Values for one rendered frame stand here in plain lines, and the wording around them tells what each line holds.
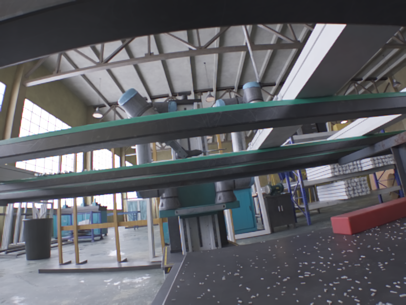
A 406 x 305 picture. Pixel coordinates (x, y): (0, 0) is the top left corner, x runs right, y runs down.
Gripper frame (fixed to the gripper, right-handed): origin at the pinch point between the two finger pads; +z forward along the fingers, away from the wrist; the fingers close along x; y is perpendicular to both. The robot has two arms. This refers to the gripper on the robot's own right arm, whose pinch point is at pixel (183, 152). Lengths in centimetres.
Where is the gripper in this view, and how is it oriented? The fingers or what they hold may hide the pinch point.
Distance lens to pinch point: 85.4
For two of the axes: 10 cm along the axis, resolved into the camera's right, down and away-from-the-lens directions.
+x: -0.2, -1.2, 9.9
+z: 7.0, 7.1, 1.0
